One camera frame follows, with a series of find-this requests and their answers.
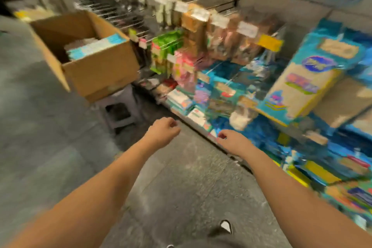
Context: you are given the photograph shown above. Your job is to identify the blue glove packets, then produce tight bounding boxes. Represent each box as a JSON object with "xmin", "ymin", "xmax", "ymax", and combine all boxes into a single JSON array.
[{"xmin": 221, "ymin": 114, "xmax": 280, "ymax": 147}]

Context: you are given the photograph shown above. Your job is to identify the person's right forearm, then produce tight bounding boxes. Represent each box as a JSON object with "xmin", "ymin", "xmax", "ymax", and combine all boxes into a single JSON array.
[{"xmin": 244, "ymin": 146, "xmax": 372, "ymax": 248}]

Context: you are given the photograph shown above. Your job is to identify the person's left hand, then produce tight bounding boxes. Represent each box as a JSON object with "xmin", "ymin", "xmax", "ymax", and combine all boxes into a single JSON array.
[{"xmin": 142, "ymin": 117, "xmax": 181, "ymax": 152}]

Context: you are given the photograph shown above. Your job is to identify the pink goods pile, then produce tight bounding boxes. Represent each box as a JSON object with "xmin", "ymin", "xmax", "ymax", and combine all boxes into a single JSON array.
[{"xmin": 171, "ymin": 50, "xmax": 213, "ymax": 91}]

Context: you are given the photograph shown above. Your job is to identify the bright yellow price tag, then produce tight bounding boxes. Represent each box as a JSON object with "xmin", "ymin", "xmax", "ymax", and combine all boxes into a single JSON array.
[{"xmin": 257, "ymin": 34, "xmax": 284, "ymax": 53}]

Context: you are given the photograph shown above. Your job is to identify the hanging brownish packets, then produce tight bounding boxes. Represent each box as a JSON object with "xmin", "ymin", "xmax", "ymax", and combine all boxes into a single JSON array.
[{"xmin": 180, "ymin": 3, "xmax": 286, "ymax": 65}]

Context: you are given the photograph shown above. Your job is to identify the blue antibacterial cloth packets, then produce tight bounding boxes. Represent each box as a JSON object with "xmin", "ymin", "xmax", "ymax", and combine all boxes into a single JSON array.
[{"xmin": 314, "ymin": 76, "xmax": 372, "ymax": 129}]

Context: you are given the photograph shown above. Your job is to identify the striped sponge packets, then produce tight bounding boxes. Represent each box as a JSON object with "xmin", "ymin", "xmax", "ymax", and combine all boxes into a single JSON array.
[{"xmin": 325, "ymin": 140, "xmax": 372, "ymax": 222}]

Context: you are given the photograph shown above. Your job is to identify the yellow green sponge packets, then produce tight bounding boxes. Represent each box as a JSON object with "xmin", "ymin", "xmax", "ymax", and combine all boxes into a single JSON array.
[{"xmin": 285, "ymin": 160, "xmax": 341, "ymax": 188}]

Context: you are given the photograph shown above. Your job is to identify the hanging green packets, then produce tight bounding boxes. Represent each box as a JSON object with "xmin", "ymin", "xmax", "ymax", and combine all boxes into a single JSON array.
[{"xmin": 150, "ymin": 30, "xmax": 184, "ymax": 74}]

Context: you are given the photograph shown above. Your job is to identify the colourful sponge packets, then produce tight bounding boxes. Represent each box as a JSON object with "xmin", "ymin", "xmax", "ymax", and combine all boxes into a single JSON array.
[{"xmin": 65, "ymin": 34, "xmax": 126, "ymax": 61}]

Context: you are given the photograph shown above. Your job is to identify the person's right hand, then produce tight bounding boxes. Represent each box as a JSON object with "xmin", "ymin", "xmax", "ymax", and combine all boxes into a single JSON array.
[{"xmin": 216, "ymin": 129, "xmax": 257, "ymax": 158}]

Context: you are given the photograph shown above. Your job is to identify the person's grey trousers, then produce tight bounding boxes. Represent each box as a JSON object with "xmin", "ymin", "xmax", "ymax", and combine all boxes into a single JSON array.
[{"xmin": 169, "ymin": 233, "xmax": 245, "ymax": 248}]

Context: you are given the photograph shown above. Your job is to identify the grey plastic stool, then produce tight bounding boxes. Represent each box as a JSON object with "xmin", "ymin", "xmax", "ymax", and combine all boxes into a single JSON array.
[{"xmin": 96, "ymin": 85, "xmax": 143, "ymax": 132}]

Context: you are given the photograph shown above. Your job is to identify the teal cloth packets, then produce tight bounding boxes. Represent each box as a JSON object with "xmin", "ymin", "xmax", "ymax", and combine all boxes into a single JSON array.
[{"xmin": 195, "ymin": 62, "xmax": 259, "ymax": 118}]

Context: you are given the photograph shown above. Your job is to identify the brown cardboard box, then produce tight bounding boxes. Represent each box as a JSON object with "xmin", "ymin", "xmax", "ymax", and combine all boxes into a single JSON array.
[{"xmin": 29, "ymin": 11, "xmax": 140, "ymax": 103}]

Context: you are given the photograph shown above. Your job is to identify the yellowish price tag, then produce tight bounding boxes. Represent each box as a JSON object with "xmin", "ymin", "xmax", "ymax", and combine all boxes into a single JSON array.
[{"xmin": 319, "ymin": 38, "xmax": 361, "ymax": 60}]

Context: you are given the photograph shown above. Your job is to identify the person's black shoe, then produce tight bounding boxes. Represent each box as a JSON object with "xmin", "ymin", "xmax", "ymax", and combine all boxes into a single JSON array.
[{"xmin": 219, "ymin": 220, "xmax": 233, "ymax": 235}]

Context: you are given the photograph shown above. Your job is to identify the pale white price tag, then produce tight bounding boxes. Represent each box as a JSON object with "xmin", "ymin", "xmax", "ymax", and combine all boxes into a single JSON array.
[
  {"xmin": 210, "ymin": 14, "xmax": 230, "ymax": 29},
  {"xmin": 237, "ymin": 21, "xmax": 259, "ymax": 38},
  {"xmin": 192, "ymin": 8, "xmax": 211, "ymax": 22}
]

